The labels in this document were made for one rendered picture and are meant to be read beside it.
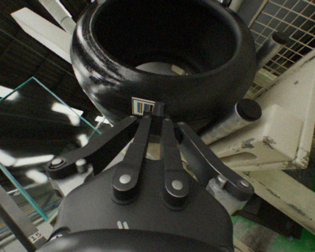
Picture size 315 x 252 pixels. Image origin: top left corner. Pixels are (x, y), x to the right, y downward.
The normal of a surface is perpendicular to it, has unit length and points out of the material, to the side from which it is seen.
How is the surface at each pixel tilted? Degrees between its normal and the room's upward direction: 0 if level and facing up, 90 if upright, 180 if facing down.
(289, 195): 90
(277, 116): 90
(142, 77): 93
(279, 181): 90
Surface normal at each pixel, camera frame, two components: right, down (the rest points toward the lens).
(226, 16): -0.94, 0.30
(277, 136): 0.07, -0.36
